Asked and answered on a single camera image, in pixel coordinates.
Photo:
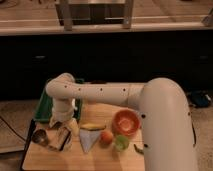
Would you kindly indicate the shiny metal cup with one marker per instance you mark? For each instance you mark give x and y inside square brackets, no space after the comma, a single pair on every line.
[40,137]

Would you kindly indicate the small green cup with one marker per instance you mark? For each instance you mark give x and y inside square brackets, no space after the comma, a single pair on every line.
[121,142]

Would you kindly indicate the green plastic tray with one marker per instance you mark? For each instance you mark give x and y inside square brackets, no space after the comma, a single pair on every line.
[44,109]

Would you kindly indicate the orange peach fruit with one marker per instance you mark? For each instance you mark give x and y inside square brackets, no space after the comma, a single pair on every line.
[106,137]

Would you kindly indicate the orange plastic bowl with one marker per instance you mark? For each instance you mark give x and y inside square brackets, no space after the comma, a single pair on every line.
[125,122]

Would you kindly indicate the wooden chair frame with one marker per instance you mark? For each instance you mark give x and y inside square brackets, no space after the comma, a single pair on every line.
[94,12]

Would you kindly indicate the green chili pepper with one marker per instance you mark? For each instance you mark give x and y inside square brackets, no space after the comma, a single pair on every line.
[138,150]

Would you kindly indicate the yellow banana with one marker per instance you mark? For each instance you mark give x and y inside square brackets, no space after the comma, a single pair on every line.
[92,126]

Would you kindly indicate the white paper cup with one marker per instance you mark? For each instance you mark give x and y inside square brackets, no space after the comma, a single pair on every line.
[88,139]

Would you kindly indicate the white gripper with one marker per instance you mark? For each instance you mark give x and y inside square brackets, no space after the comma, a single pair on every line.
[62,111]

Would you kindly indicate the dark blue object on floor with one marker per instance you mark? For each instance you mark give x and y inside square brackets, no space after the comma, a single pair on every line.
[200,99]

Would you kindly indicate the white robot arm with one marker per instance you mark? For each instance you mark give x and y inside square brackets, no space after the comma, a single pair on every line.
[167,130]

